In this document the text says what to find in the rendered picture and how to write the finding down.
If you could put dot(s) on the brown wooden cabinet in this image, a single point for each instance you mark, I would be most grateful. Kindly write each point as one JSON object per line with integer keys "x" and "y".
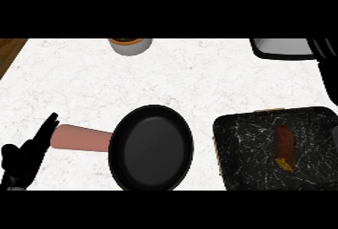
{"x": 9, "y": 52}

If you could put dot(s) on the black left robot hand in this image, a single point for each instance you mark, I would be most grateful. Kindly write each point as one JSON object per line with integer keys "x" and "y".
{"x": 26, "y": 155}

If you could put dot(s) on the grey pot with orange rim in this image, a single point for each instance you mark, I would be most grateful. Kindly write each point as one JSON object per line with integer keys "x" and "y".
{"x": 130, "y": 47}

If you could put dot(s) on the black frying pan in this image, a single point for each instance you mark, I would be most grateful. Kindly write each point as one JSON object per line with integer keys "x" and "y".
{"x": 152, "y": 147}

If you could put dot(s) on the black speckled tray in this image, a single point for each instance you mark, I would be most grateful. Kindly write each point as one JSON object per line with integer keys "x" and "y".
{"x": 264, "y": 167}

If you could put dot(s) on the grey black-rimmed appliance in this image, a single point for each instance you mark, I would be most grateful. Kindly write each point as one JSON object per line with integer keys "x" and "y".
{"x": 283, "y": 47}

